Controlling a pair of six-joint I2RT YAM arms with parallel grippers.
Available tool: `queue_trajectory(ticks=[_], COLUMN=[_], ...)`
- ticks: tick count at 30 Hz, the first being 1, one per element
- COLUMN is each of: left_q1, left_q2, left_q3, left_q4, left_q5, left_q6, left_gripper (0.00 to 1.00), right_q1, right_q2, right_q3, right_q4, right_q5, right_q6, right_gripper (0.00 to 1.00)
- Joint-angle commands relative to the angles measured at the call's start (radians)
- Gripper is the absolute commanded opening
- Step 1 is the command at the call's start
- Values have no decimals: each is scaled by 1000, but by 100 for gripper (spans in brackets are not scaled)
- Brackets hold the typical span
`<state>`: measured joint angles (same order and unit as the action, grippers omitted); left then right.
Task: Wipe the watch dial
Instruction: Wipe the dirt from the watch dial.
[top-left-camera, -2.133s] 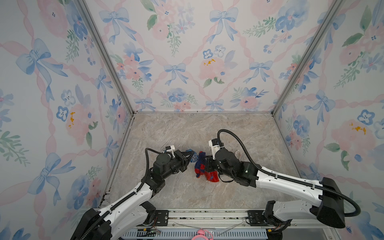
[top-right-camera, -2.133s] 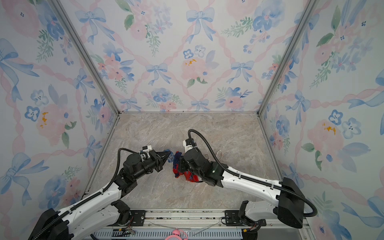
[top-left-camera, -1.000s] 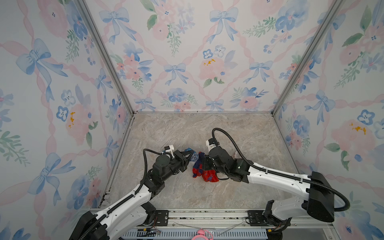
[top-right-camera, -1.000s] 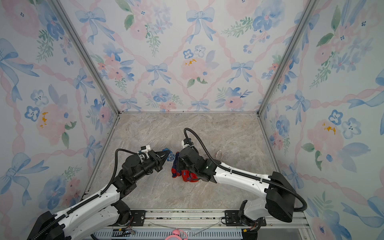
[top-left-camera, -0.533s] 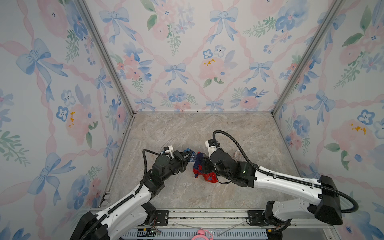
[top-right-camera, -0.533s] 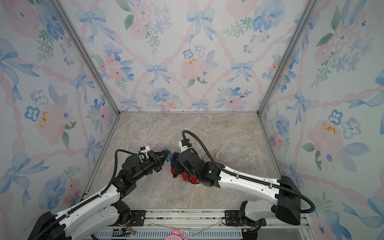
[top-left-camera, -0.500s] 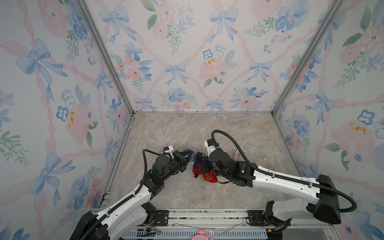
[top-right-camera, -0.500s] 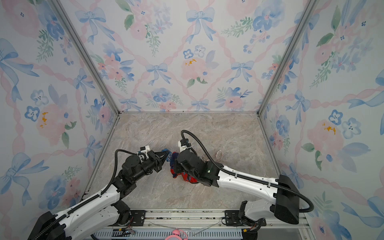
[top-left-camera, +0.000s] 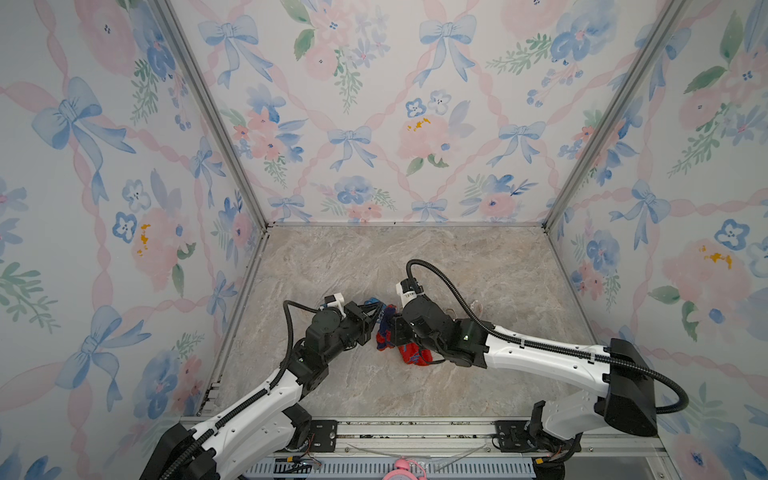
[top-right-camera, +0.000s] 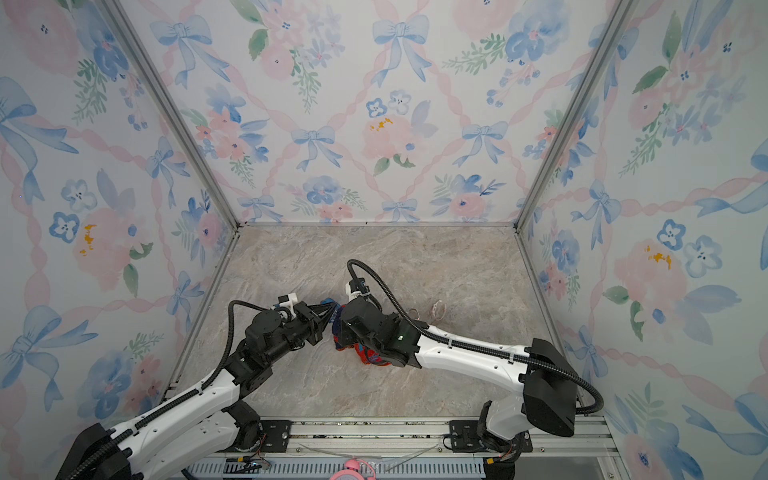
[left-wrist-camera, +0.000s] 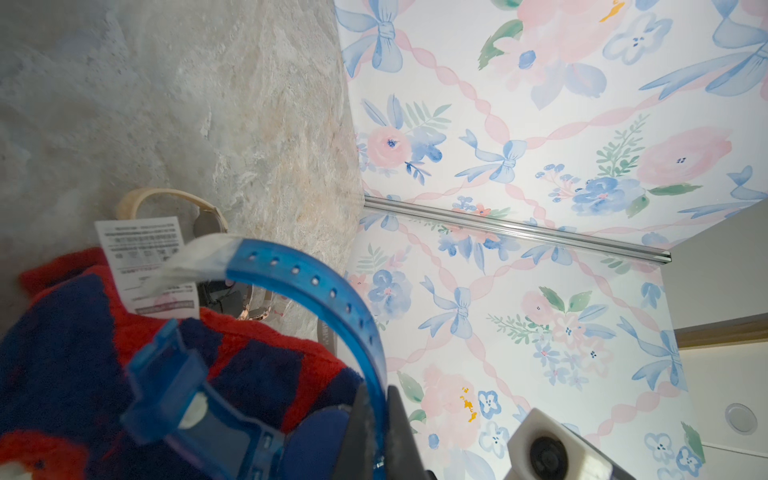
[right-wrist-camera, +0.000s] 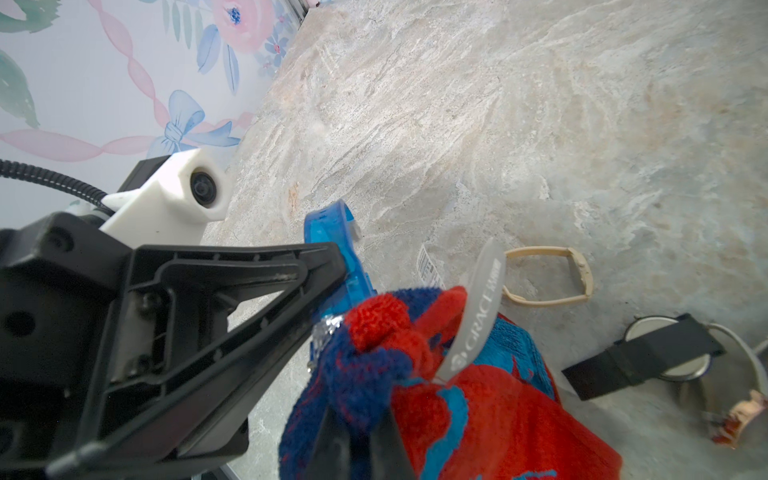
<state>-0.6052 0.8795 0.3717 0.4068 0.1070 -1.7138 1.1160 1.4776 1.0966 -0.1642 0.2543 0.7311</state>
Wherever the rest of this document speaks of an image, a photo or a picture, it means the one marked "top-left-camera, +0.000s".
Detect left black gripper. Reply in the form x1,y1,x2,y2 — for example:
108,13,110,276
323,301,382,367

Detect red blue patterned cloth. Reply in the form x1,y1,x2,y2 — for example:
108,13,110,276
376,305,433,366

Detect pink white watch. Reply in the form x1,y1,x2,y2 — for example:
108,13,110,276
470,300,483,318

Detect blue strap watch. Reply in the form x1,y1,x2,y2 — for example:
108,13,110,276
365,297,385,309

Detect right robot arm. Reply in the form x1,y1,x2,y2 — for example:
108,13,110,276
398,293,689,441

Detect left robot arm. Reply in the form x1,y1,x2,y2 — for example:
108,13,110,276
140,294,386,479

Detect pink round object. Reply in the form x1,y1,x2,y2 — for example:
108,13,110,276
383,458,428,480

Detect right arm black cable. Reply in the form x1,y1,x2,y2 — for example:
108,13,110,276
405,259,690,415

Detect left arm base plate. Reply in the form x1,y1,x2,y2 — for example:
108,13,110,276
254,418,338,454

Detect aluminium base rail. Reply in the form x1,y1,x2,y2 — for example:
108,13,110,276
161,415,607,462

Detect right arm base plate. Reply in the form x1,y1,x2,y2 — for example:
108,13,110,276
494,419,574,454

